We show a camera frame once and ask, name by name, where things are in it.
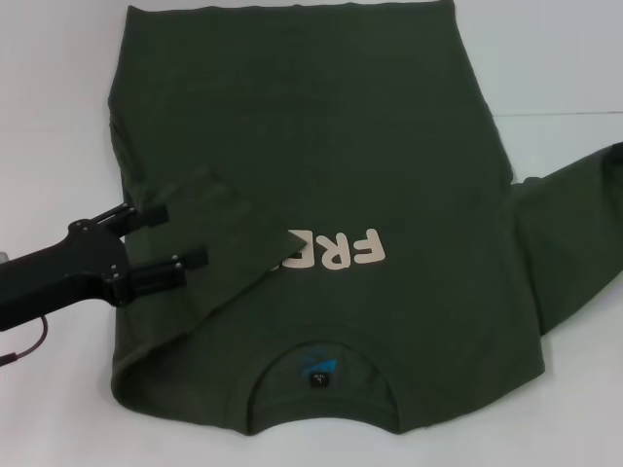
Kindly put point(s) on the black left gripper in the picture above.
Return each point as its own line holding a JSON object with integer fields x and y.
{"x": 58, "y": 272}

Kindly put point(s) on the dark green FREE t-shirt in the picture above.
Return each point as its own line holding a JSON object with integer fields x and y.
{"x": 302, "y": 146}

